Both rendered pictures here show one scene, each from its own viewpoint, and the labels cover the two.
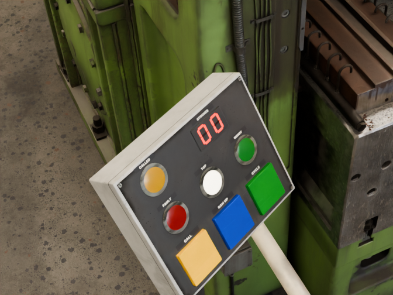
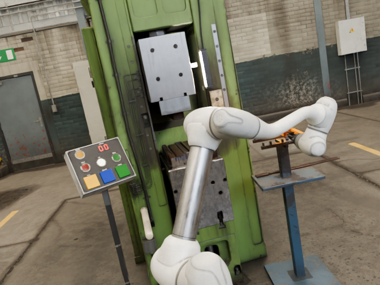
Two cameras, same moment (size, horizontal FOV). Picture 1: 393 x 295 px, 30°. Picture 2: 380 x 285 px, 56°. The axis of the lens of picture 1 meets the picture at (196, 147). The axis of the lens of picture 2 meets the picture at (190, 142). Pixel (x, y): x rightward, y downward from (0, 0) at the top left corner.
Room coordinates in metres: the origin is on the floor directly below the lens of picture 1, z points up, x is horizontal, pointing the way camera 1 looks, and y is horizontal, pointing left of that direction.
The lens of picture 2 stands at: (-1.10, -0.99, 1.53)
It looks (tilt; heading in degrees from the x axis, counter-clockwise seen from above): 11 degrees down; 12
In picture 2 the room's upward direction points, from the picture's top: 11 degrees counter-clockwise
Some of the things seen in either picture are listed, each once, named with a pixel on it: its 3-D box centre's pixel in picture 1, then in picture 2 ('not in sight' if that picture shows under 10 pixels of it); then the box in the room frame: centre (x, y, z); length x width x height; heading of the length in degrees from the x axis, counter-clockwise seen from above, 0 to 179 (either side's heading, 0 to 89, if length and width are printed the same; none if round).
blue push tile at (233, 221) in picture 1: (232, 221); (107, 176); (0.81, -0.06, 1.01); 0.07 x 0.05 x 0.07; 136
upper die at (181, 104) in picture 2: not in sight; (170, 103); (1.37, -0.38, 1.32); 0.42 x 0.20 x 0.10; 21
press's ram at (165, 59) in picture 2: not in sight; (169, 67); (1.39, -0.42, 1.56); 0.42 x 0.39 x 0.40; 21
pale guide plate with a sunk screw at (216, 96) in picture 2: not in sight; (216, 102); (1.41, -0.70, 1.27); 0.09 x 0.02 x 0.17; 111
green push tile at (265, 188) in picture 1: (264, 188); (122, 171); (0.88, -0.13, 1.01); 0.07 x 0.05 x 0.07; 136
